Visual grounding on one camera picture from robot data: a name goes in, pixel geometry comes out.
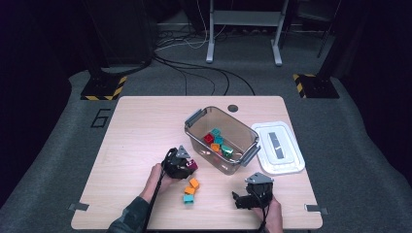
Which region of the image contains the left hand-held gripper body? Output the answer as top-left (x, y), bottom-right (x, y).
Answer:
top-left (161, 145), bottom-right (191, 180)

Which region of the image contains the left hand-held gripper black cable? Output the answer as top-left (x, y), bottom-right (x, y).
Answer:
top-left (141, 149), bottom-right (173, 233)

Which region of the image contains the person's left hand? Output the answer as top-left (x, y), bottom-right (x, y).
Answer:
top-left (139, 162), bottom-right (179, 203)

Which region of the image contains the grey tape strip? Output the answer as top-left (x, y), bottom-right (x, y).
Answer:
top-left (67, 202), bottom-right (90, 212)
top-left (304, 203), bottom-right (329, 216)

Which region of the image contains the person's right hand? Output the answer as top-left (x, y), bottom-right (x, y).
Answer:
top-left (252, 197), bottom-right (286, 229)

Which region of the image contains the white metal desk frame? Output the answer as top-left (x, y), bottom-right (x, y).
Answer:
top-left (205, 0), bottom-right (291, 67)

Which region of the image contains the black equipment cabinet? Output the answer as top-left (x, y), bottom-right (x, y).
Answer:
top-left (86, 0), bottom-right (155, 67)

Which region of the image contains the hand-held gripper black cable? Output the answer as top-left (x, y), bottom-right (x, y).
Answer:
top-left (141, 149), bottom-right (173, 233)
top-left (255, 186), bottom-right (272, 233)

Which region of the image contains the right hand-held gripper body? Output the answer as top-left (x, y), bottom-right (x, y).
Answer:
top-left (245, 172), bottom-right (275, 210)

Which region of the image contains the black floor cable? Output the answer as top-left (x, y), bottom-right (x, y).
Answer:
top-left (154, 57), bottom-right (231, 96)
top-left (154, 54), bottom-right (257, 96)
top-left (161, 62), bottom-right (217, 96)
top-left (154, 59), bottom-right (189, 96)

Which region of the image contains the white floor cable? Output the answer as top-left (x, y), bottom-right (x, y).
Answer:
top-left (154, 0), bottom-right (227, 51)

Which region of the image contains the transparent brown plastic storage box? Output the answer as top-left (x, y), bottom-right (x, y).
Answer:
top-left (184, 105), bottom-right (261, 176)

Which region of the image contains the dark curtain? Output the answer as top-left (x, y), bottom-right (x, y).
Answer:
top-left (336, 0), bottom-right (412, 178)
top-left (0, 0), bottom-right (74, 198)

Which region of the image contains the right hand-held gripper black cable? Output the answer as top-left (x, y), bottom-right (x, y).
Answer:
top-left (255, 186), bottom-right (272, 233)

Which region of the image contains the black yellow striped stand base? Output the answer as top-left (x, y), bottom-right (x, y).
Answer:
top-left (292, 73), bottom-right (340, 99)
top-left (80, 75), bottom-right (128, 101)

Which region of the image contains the white box lid grey handle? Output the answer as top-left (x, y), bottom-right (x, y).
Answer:
top-left (251, 120), bottom-right (306, 176)

